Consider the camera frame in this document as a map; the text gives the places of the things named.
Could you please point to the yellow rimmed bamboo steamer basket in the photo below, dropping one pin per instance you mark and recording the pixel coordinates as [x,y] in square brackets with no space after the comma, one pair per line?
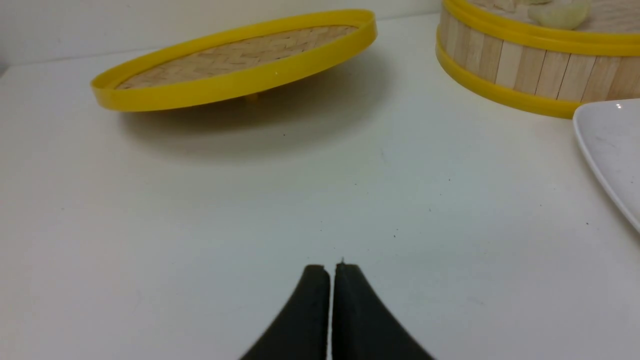
[496,50]

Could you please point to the green dumpling in steamer front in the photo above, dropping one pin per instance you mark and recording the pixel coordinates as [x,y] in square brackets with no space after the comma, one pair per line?
[563,15]

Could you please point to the white square plate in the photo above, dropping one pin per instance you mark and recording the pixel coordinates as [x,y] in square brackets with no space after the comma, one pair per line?
[608,135]

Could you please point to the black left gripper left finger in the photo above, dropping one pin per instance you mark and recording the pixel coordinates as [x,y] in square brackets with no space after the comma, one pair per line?
[300,330]

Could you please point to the yellow rimmed bamboo steamer lid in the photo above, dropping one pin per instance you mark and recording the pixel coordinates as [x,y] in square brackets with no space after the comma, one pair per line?
[236,63]

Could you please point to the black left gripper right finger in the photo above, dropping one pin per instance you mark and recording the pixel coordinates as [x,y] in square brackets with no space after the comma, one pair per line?
[362,326]

